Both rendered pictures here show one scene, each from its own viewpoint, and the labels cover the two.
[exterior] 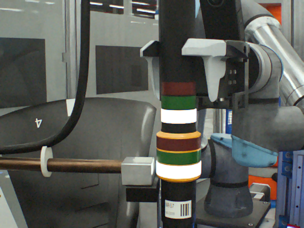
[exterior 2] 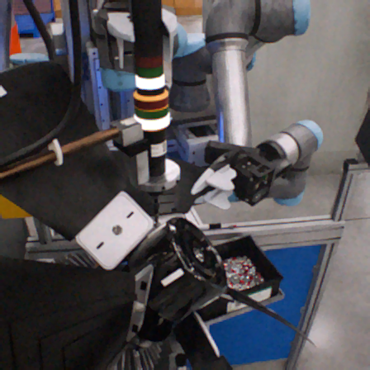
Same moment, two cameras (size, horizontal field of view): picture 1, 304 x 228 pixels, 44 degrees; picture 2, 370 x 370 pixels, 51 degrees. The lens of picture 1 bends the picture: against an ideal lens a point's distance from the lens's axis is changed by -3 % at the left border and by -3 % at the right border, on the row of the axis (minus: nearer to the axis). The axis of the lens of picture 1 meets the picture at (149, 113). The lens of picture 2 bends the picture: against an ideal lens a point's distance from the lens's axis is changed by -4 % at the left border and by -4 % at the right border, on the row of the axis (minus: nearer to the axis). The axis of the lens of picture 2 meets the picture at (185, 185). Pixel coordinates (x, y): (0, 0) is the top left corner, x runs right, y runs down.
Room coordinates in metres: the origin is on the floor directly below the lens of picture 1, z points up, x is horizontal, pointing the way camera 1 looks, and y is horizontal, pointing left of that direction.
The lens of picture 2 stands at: (0.02, 0.29, 1.60)
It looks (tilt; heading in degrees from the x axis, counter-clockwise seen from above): 35 degrees down; 312
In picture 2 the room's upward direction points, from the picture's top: straight up
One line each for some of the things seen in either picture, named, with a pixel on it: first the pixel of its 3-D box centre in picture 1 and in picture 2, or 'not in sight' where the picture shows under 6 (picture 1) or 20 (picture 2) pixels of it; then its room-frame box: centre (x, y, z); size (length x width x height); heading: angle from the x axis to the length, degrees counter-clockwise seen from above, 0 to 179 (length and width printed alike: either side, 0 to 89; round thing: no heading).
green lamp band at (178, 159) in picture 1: (178, 154); (151, 108); (0.37, -0.03, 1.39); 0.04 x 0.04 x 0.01
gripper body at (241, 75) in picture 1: (221, 73); (129, 26); (0.48, -0.09, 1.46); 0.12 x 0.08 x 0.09; 149
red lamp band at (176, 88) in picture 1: (178, 87); (149, 58); (0.37, -0.03, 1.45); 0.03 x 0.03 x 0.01
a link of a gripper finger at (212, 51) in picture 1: (210, 71); (165, 40); (0.37, -0.06, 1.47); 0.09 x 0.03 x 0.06; 158
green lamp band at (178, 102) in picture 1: (178, 101); (149, 68); (0.37, -0.03, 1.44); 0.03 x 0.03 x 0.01
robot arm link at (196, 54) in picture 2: not in sight; (191, 56); (0.88, -0.68, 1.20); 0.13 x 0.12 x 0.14; 53
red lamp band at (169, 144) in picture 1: (178, 140); (150, 98); (0.37, -0.03, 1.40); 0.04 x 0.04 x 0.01
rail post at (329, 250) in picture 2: not in sight; (306, 317); (0.29, -0.66, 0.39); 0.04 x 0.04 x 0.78; 49
